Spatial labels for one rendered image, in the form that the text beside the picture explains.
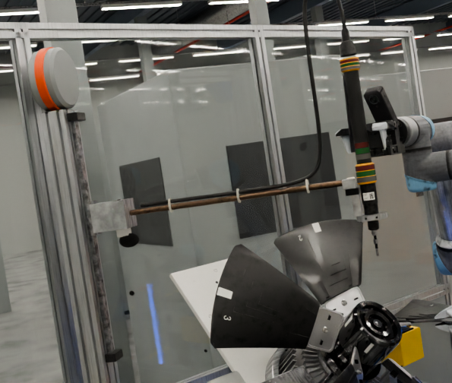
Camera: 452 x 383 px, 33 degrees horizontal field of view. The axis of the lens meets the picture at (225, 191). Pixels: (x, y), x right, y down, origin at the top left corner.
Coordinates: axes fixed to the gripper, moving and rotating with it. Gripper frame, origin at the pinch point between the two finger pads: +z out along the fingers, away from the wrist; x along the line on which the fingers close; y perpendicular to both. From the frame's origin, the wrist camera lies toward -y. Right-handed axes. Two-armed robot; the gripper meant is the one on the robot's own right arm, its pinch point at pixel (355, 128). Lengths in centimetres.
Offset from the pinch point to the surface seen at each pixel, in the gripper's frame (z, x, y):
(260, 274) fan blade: 24.6, 13.9, 27.7
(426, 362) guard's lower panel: -120, 50, 91
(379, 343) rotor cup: 13.0, -5.5, 45.2
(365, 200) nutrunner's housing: 0.1, -0.1, 16.2
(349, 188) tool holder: 1.2, 2.9, 13.2
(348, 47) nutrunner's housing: -0.3, -1.1, -18.1
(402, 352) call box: -36, 16, 62
